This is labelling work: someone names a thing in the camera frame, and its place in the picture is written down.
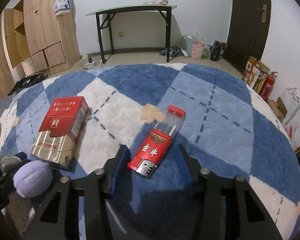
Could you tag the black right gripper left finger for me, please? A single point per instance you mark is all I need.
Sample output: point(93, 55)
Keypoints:
point(58, 216)

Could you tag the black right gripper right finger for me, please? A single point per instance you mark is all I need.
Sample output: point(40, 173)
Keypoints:
point(228, 207)

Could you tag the silver round ball case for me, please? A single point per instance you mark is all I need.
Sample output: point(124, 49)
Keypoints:
point(8, 162)

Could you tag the red silver cigarette pack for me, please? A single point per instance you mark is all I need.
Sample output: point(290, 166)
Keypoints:
point(57, 137)

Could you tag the red giant lighter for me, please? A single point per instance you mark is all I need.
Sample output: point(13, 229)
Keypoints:
point(156, 142)

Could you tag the purple plush toy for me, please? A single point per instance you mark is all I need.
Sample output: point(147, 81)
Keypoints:
point(32, 179)

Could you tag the blue white checkered rug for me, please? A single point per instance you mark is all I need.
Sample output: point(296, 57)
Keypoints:
point(219, 120)

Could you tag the black open suitcase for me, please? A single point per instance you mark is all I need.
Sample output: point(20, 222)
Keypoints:
point(27, 81)

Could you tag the red fire extinguisher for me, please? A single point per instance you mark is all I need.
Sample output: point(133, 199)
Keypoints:
point(268, 85)

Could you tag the colourful cardboard boxes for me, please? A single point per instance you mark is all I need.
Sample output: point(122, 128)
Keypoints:
point(255, 74)

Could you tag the black bag by door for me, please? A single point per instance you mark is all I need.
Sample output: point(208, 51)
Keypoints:
point(217, 50)

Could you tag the pink snack bag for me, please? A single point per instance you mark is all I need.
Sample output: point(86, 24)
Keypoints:
point(197, 50)

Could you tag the wooden wardrobe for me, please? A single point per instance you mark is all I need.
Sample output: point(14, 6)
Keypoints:
point(37, 40)

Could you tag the white plastic bag on wardrobe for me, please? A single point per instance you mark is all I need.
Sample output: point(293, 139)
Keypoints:
point(62, 7)

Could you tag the dark wooden door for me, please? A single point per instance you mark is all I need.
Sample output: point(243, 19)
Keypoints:
point(248, 32)

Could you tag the black frame folding table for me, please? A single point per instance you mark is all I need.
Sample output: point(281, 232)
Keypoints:
point(134, 28)

